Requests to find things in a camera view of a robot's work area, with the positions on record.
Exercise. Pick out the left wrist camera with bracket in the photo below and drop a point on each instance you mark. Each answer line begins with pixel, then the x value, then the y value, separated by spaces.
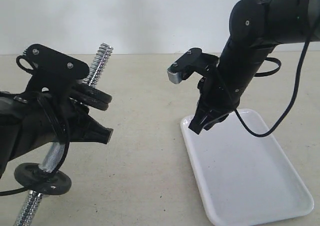
pixel 51 69

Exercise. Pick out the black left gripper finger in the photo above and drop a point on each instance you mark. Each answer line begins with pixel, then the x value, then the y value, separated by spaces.
pixel 87 129

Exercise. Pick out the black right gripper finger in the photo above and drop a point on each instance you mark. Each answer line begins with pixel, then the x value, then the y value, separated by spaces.
pixel 212 118
pixel 202 119

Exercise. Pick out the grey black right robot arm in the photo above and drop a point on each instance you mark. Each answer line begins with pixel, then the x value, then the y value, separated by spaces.
pixel 256 27

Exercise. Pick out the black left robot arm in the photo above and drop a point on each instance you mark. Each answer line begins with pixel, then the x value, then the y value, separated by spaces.
pixel 9 152

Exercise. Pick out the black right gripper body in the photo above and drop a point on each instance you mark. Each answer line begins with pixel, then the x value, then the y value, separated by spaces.
pixel 216 99

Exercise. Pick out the black weight plate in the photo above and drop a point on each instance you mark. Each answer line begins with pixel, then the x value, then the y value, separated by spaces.
pixel 92 92

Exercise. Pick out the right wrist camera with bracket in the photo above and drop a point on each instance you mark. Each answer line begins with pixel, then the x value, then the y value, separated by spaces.
pixel 193 61

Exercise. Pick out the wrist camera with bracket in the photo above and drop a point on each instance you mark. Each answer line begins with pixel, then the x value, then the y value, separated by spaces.
pixel 193 61
pixel 51 69

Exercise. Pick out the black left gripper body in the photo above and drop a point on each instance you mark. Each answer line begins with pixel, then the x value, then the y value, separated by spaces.
pixel 34 118

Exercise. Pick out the white rectangular plastic tray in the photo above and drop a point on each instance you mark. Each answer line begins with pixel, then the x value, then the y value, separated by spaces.
pixel 242 179

